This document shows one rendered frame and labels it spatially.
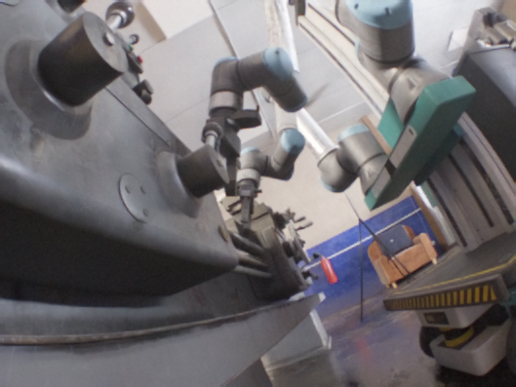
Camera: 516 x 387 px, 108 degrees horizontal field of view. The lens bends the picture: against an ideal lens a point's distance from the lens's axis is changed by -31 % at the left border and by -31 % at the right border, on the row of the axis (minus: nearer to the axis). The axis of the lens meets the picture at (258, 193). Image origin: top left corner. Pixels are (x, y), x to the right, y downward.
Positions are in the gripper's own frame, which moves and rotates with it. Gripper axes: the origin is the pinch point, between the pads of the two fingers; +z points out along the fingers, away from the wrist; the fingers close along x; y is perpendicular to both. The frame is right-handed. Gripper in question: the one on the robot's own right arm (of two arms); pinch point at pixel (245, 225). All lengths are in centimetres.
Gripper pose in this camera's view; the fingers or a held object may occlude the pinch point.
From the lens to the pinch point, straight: 95.5
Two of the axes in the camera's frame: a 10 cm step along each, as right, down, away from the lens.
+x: 0.0, 5.5, 8.3
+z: -0.4, 8.3, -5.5
